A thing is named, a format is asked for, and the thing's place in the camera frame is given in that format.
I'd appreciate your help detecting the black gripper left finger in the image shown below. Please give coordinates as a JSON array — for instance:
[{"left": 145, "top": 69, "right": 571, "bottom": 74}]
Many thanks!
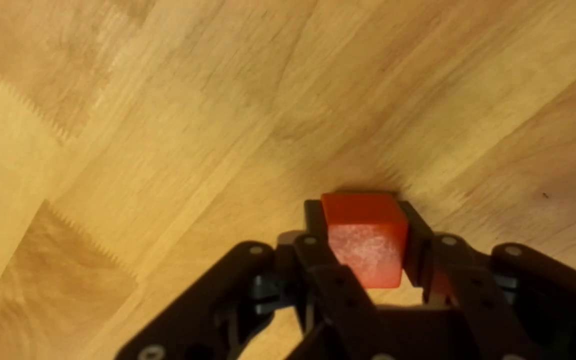
[{"left": 115, "top": 198, "right": 396, "bottom": 360}]

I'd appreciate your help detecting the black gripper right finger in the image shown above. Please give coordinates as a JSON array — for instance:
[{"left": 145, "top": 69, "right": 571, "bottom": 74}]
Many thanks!
[{"left": 396, "top": 198, "right": 576, "bottom": 360}]

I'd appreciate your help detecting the orange block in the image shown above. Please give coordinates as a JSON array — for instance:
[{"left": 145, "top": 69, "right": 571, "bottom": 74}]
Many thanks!
[{"left": 320, "top": 190, "right": 410, "bottom": 290}]

